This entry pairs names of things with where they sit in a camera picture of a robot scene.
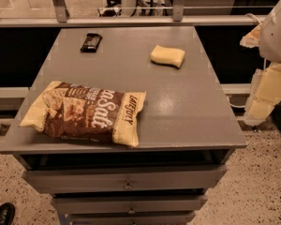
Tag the foam-padded gripper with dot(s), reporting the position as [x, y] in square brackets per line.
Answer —
[276, 37]

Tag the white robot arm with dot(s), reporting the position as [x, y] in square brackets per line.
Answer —
[267, 37]

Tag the yellow sponge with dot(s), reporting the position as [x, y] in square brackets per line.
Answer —
[167, 56]

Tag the grey metal railing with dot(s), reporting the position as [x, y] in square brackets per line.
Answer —
[84, 13]

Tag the middle grey drawer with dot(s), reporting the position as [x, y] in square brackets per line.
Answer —
[129, 204]

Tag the grey drawer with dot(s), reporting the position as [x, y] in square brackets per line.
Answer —
[152, 218]
[129, 204]
[124, 179]

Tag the grey drawer cabinet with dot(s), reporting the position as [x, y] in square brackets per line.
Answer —
[186, 119]

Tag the bottom grey drawer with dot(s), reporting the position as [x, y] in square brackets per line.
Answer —
[152, 218]

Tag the black candy bar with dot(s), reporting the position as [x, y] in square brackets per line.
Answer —
[91, 43]

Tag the brown yellow chips bag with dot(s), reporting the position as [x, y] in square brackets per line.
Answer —
[81, 113]

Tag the top grey drawer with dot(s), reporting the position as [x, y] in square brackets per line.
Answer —
[124, 179]

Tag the black leather shoe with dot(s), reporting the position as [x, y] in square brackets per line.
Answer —
[7, 213]

